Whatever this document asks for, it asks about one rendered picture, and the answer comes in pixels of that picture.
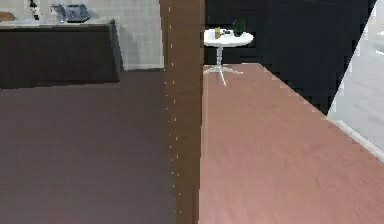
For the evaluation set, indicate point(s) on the yellow cup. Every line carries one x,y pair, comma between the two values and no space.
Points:
217,33

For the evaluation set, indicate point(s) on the small black object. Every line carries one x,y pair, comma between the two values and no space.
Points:
226,32

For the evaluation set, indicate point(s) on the dark green house plant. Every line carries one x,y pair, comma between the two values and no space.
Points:
238,28

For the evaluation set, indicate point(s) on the dark brown kitchen counter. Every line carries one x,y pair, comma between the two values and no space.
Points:
56,53

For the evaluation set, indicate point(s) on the silver sink faucet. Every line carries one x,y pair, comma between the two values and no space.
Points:
58,11

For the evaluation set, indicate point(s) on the black and white bottle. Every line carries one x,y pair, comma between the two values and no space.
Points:
34,10

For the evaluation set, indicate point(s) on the brown bread loaf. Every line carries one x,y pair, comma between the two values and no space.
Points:
6,16

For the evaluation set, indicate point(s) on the white round pedestal table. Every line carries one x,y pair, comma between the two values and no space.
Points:
226,40

